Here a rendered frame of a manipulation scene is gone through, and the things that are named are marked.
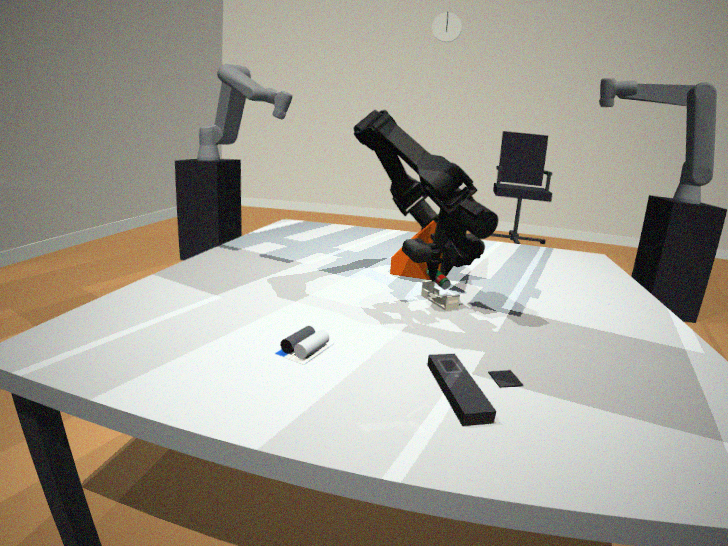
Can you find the green and red cylinder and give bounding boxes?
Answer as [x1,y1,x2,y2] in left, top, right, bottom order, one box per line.
[426,268,451,290]

